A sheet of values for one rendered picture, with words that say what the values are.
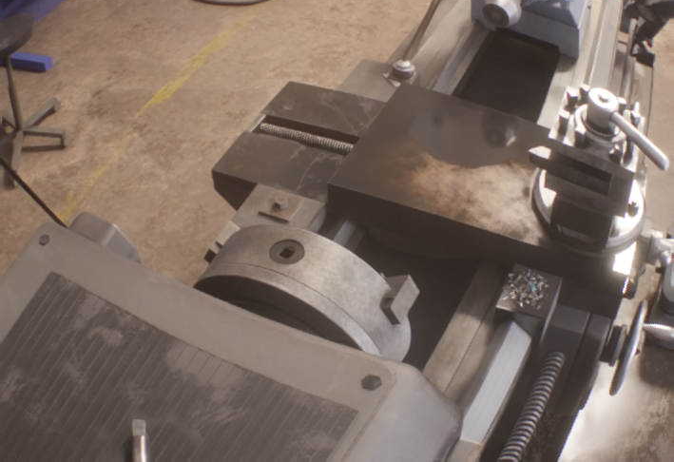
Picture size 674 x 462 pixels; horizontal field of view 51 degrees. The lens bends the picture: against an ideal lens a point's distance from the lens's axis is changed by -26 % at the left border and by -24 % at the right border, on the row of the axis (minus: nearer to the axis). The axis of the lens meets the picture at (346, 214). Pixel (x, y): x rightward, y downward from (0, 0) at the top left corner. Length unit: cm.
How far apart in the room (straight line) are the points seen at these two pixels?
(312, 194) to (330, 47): 207
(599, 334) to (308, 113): 73
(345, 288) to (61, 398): 41
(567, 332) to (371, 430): 83
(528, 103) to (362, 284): 117
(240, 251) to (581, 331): 67
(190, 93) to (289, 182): 188
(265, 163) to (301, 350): 92
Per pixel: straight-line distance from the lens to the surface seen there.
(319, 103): 172
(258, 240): 97
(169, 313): 74
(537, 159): 129
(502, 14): 165
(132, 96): 348
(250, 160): 160
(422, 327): 152
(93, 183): 307
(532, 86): 211
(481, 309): 140
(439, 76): 185
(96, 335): 74
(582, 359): 149
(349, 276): 94
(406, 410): 67
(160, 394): 68
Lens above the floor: 188
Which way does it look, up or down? 43 degrees down
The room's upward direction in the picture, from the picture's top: 2 degrees counter-clockwise
